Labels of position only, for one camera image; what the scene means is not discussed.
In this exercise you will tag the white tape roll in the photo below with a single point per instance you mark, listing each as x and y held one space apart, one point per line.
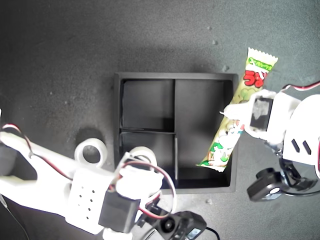
143 150
80 150

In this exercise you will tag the green printed snack bar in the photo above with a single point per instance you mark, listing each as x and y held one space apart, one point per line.
252 75

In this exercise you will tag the black tray with wells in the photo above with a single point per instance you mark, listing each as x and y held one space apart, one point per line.
197 112

